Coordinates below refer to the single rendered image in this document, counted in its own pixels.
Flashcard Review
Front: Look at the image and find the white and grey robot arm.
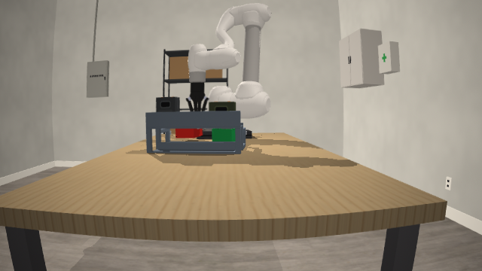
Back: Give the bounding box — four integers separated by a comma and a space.
188, 3, 271, 119

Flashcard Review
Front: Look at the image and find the green bin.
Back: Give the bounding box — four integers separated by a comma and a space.
212, 129, 235, 142

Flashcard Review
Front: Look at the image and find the red bin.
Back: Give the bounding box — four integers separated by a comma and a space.
175, 129, 203, 139

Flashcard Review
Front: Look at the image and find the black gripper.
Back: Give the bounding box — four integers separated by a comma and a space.
186, 82, 209, 111

